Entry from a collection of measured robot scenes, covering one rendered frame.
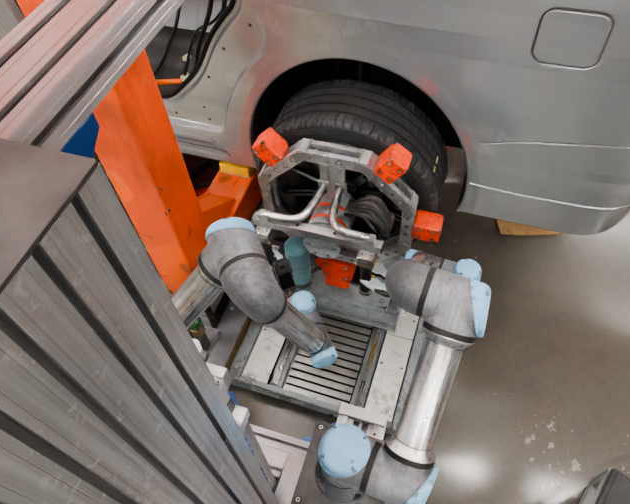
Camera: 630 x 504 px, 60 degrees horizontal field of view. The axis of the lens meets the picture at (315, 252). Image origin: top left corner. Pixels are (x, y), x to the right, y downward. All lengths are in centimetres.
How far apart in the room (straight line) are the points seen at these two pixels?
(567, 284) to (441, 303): 176
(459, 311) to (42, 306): 92
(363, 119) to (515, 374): 139
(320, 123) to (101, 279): 134
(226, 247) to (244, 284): 10
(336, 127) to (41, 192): 137
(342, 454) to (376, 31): 111
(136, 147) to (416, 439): 100
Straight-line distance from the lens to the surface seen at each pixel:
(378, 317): 246
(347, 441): 130
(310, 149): 171
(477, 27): 158
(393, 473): 129
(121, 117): 147
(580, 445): 256
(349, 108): 175
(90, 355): 47
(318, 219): 178
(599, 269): 302
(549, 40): 159
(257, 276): 118
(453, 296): 119
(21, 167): 44
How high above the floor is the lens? 229
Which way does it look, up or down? 54 degrees down
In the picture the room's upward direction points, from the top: 6 degrees counter-clockwise
